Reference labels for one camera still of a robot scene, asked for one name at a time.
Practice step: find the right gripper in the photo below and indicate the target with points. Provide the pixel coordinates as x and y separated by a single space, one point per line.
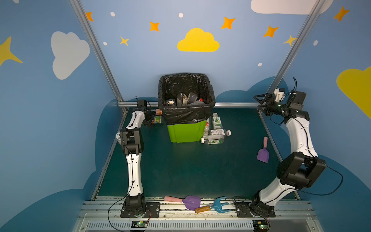
265 101

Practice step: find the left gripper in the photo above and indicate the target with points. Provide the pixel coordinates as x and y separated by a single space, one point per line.
149 118

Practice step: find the red green label bottle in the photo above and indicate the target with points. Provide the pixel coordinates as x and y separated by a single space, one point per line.
157 120

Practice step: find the purple text label bottle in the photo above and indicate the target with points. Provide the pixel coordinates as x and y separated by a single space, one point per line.
223 132

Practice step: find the tall red white label bottle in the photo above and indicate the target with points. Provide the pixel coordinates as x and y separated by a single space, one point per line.
206 129

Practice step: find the clear square bottle white cap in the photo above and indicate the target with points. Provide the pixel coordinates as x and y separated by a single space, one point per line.
212 140

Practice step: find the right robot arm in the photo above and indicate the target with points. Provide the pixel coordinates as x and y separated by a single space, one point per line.
302 167

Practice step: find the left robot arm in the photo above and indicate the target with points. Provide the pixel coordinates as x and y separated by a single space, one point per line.
132 145

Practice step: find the green bin with black liner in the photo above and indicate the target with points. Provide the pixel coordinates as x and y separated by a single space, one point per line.
186 123

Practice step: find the rear aluminium crossbar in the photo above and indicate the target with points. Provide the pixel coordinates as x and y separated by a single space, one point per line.
217 104

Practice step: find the left circuit board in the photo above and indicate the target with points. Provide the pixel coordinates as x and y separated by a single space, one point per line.
139 224

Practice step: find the circuit board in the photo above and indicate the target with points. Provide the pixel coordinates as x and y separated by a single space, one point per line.
261 226
139 224

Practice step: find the right circuit board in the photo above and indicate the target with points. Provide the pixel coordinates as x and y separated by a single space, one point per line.
261 226

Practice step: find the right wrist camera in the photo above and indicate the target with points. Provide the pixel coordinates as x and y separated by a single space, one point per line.
279 94

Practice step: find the purple spatula pink handle right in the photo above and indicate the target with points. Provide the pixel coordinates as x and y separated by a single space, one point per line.
263 154

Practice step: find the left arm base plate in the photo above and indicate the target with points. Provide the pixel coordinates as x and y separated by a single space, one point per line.
142 211

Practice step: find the purple shovel pink handle front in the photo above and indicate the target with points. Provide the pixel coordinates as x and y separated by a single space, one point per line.
190 202

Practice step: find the left aluminium frame post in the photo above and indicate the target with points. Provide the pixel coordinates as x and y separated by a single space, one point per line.
81 14

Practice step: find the aluminium frame post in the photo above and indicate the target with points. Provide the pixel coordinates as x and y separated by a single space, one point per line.
318 7
81 14

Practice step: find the right aluminium frame post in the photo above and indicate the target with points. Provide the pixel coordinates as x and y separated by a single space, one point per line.
318 7

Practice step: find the blue fork rake wooden handle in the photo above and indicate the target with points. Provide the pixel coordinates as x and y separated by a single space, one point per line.
217 206

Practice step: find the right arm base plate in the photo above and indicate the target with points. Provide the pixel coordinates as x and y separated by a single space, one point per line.
248 210

